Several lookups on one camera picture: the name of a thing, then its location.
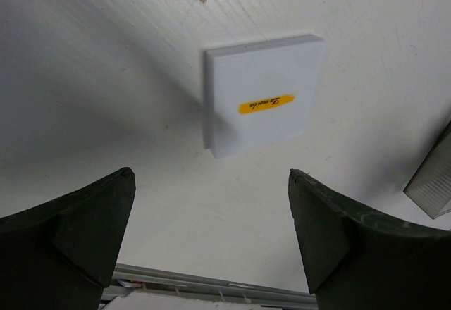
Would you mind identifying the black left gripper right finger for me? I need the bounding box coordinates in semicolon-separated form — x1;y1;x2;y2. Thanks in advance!
288;169;450;309

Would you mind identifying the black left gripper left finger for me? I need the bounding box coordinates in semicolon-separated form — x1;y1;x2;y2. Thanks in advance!
1;168;136;309

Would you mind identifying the clear acrylic makeup organizer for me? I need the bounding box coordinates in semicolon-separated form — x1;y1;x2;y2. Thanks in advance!
403;123;450;219

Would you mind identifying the white box yellow label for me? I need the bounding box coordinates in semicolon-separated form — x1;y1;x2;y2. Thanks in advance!
203;35;326;159

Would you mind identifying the aluminium table edge rail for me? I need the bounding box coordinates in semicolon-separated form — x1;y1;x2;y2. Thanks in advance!
99;263;318;309

